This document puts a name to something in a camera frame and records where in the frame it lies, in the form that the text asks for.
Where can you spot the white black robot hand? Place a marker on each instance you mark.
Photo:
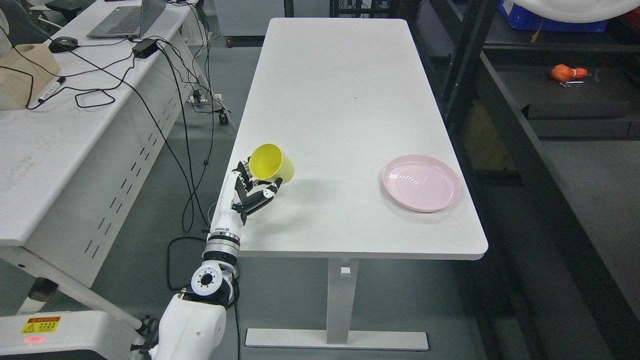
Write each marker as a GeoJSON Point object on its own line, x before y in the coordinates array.
{"type": "Point", "coordinates": [242, 194]}

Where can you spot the yellow plastic cup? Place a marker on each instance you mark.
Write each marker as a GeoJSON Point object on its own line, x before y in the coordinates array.
{"type": "Point", "coordinates": [268, 163]}

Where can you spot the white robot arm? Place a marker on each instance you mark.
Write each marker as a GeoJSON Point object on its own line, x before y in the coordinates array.
{"type": "Point", "coordinates": [194, 322]}

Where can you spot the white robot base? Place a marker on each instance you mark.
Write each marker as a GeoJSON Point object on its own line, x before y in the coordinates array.
{"type": "Point", "coordinates": [68, 335]}

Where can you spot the black metal shelf rack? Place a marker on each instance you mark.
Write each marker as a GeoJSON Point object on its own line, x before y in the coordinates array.
{"type": "Point", "coordinates": [558, 199]}

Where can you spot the white standing desk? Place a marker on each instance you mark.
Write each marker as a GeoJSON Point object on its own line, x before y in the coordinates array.
{"type": "Point", "coordinates": [343, 97]}

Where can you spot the black power adapter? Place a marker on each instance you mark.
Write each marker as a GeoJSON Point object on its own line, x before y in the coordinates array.
{"type": "Point", "coordinates": [145, 48]}

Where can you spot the white office desk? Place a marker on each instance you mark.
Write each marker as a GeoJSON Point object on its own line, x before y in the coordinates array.
{"type": "Point", "coordinates": [72, 168]}

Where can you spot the pink plastic plate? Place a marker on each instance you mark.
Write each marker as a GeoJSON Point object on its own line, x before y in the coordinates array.
{"type": "Point", "coordinates": [421, 183]}

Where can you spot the grey laptop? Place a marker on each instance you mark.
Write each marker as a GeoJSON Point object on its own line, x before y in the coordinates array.
{"type": "Point", "coordinates": [129, 21]}

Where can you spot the white marker pen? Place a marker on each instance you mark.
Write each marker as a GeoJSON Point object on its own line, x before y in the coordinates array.
{"type": "Point", "coordinates": [51, 90]}

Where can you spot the black computer mouse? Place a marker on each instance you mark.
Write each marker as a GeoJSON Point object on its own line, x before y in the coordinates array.
{"type": "Point", "coordinates": [63, 44]}

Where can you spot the wooden tissue box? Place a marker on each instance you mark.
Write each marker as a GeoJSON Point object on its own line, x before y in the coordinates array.
{"type": "Point", "coordinates": [25, 71]}

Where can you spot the blue plastic bin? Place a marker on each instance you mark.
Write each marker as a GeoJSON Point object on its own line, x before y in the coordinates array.
{"type": "Point", "coordinates": [520, 18]}

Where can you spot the orange toy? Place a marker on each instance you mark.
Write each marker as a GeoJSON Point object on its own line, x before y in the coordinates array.
{"type": "Point", "coordinates": [562, 73]}

